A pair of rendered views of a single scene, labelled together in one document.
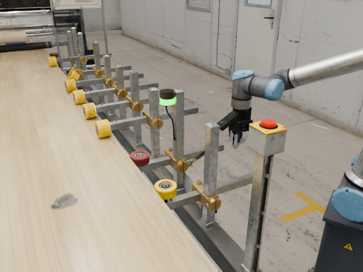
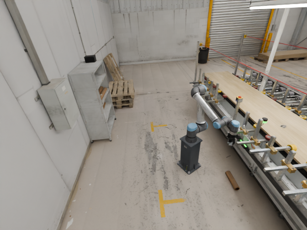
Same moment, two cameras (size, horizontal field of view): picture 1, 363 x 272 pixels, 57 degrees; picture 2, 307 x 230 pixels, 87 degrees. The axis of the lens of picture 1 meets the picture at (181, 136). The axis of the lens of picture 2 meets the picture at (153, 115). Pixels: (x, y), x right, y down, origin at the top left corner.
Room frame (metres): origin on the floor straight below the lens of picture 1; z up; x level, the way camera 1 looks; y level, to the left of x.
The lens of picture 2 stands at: (3.21, -0.50, 2.34)
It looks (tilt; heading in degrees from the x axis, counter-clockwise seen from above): 32 degrees down; 205
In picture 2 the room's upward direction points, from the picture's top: 4 degrees counter-clockwise
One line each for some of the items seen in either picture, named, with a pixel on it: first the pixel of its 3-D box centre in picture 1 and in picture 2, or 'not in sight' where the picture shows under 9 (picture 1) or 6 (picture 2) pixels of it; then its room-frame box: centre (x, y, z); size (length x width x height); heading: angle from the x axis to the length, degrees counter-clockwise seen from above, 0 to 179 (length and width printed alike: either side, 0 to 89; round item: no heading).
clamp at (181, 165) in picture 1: (175, 160); (255, 140); (1.26, 0.03, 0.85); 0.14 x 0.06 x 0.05; 28
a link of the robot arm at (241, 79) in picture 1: (243, 84); (234, 126); (1.43, -0.27, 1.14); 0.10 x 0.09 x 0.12; 51
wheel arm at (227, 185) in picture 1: (212, 191); (241, 131); (1.07, -0.12, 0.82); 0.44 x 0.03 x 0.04; 118
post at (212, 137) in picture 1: (209, 183); (244, 125); (1.02, -0.10, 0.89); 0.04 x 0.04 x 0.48; 28
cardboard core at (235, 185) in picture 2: not in sight; (232, 180); (1.32, -0.10, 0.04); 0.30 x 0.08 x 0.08; 28
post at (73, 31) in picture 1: (76, 54); not in sight; (3.01, 0.94, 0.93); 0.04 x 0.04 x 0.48; 28
